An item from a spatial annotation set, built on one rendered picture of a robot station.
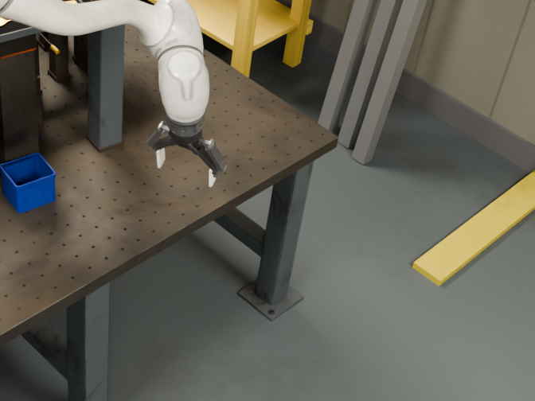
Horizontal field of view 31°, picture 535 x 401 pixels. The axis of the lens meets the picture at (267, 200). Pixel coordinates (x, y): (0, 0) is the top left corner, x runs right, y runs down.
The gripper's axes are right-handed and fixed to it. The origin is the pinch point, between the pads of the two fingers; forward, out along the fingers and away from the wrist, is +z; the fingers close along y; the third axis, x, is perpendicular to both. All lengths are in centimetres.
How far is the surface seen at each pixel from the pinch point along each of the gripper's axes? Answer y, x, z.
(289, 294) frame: 26, 24, 97
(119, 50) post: -28.5, 22.5, -6.2
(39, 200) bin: -33.5, -15.8, 12.4
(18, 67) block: -43.7, 1.6, -15.8
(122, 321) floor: -20, -9, 89
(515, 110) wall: 80, 143, 110
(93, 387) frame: -10, -42, 55
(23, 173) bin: -41.0, -10.1, 12.3
